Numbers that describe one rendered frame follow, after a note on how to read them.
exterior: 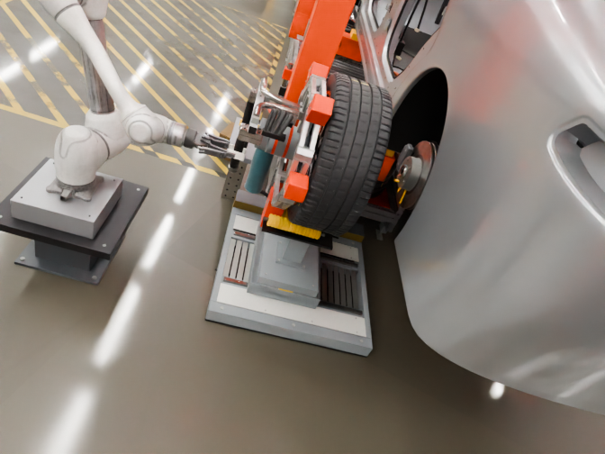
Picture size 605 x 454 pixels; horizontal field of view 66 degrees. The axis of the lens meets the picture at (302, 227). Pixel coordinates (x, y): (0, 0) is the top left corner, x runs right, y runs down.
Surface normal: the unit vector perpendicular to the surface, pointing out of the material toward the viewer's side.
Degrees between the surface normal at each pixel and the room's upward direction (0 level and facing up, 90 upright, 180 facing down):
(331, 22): 90
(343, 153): 58
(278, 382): 0
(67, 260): 90
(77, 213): 1
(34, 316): 0
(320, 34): 90
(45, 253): 90
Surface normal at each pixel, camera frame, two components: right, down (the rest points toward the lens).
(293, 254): -0.03, 0.63
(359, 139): 0.20, -0.04
